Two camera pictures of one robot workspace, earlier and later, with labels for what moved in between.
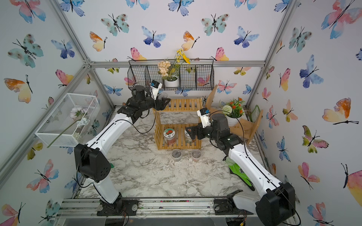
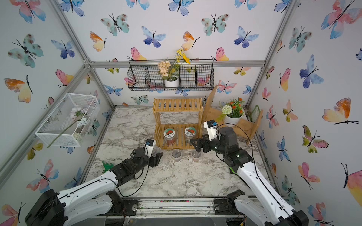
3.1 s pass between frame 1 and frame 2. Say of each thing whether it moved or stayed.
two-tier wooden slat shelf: stayed
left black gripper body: moved
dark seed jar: stayed
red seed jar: stayed
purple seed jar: moved
